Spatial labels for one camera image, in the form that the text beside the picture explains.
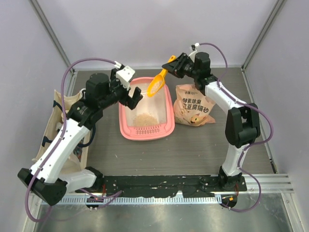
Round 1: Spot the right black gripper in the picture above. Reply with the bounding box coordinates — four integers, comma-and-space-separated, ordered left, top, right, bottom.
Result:
162, 53, 199, 79

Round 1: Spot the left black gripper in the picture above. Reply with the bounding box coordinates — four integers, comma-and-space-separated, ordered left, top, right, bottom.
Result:
99, 69, 143, 110

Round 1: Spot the yellow plastic scoop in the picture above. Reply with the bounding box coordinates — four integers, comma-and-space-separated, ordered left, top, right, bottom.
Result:
147, 69, 168, 98

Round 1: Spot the pink cat litter bag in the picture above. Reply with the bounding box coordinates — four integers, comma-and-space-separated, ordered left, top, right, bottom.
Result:
173, 84, 216, 127

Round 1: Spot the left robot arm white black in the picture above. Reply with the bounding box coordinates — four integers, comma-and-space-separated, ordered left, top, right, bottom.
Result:
17, 68, 142, 206

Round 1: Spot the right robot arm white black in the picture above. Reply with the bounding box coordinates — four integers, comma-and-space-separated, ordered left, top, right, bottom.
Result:
162, 52, 260, 191

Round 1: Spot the tan litter pile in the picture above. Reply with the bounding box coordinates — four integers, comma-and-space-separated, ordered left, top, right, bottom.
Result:
133, 114, 158, 127

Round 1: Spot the pink litter box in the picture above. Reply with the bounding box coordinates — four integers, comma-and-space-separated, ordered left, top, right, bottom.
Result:
119, 77, 175, 141

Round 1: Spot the beige wooden item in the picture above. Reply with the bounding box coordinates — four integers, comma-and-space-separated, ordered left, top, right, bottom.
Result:
61, 110, 69, 123

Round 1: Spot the dark bottle white pump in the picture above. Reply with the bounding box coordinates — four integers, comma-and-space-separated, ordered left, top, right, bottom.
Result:
56, 122, 63, 132

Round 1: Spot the beige canvas tote bag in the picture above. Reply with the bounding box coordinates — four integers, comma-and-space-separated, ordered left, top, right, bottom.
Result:
32, 90, 89, 174

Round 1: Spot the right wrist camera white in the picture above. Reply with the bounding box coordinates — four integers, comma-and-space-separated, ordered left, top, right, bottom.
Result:
188, 43, 200, 61

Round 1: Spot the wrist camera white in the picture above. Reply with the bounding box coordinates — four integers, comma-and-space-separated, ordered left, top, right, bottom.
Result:
188, 43, 200, 61
114, 61, 135, 90

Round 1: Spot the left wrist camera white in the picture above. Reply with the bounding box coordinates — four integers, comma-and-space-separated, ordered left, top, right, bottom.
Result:
114, 61, 135, 90

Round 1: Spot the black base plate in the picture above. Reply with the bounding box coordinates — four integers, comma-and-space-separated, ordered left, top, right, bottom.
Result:
86, 175, 247, 198

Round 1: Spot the aluminium rail frame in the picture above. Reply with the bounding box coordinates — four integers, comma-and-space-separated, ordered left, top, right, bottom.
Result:
30, 174, 295, 206

